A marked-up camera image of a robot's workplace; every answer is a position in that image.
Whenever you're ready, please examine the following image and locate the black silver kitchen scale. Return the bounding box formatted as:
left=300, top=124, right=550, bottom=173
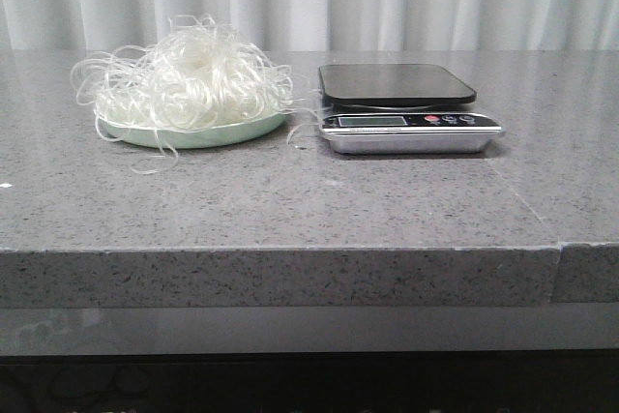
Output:
left=318, top=64, right=505, bottom=155

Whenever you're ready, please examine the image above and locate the white vermicelli noodle bundle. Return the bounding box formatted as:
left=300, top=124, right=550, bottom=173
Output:
left=70, top=15, right=318, bottom=175

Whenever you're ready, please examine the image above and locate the pale green plate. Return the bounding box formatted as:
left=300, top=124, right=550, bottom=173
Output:
left=99, top=113, right=285, bottom=149

